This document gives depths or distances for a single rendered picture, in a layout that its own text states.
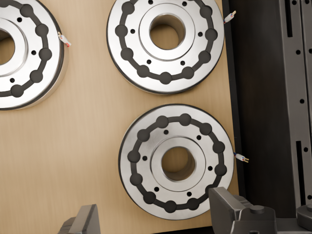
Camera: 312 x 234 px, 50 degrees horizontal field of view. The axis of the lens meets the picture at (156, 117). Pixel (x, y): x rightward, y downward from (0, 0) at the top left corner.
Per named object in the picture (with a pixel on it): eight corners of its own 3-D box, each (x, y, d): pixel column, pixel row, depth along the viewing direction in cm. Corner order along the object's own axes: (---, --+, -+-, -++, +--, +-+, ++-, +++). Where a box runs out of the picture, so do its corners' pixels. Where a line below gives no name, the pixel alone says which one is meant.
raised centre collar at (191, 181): (207, 187, 29) (209, 189, 29) (152, 194, 29) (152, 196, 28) (202, 132, 29) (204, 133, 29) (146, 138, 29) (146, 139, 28)
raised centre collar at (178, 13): (200, 55, 29) (202, 54, 28) (145, 68, 29) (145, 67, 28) (187, -2, 29) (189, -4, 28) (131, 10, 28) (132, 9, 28)
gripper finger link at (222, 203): (236, 267, 13) (212, 230, 16) (253, 264, 13) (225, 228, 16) (230, 210, 13) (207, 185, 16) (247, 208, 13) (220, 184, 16)
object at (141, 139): (237, 211, 30) (239, 213, 30) (126, 224, 29) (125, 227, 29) (227, 100, 30) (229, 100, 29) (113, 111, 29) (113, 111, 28)
